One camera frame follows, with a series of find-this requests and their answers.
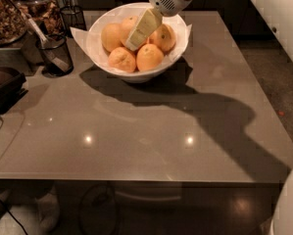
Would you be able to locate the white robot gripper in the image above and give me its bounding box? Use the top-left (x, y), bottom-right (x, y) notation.
top-left (124, 0), bottom-right (192, 51)

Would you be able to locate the white shoe under table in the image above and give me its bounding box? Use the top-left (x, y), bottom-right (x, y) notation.
top-left (35, 187), bottom-right (60, 232)

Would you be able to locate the black mesh cup front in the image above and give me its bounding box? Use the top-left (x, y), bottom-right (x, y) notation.
top-left (35, 34), bottom-right (73, 76)

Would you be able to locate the orange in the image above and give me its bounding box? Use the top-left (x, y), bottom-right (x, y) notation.
top-left (136, 44), bottom-right (164, 71)
top-left (120, 16), bottom-right (138, 44)
top-left (149, 23), bottom-right (176, 53)
top-left (108, 47), bottom-right (136, 72)
top-left (101, 23), bottom-right (122, 52)

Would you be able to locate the white bowl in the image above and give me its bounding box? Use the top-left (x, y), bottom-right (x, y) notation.
top-left (85, 3), bottom-right (191, 83)

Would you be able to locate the dark brown device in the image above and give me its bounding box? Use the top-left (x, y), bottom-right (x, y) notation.
top-left (0, 67), bottom-right (26, 114)

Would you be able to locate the black mesh cup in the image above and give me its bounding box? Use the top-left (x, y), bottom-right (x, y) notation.
top-left (35, 34), bottom-right (73, 76)
top-left (60, 5), bottom-right (86, 37)

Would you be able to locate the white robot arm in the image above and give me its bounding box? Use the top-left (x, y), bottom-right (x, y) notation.
top-left (124, 0), bottom-right (293, 63)

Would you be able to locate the black mesh cup rear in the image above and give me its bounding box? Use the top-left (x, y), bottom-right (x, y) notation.
top-left (60, 5), bottom-right (86, 37)

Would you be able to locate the glass jar of snacks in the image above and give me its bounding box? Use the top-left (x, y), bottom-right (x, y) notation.
top-left (0, 0), bottom-right (26, 46)

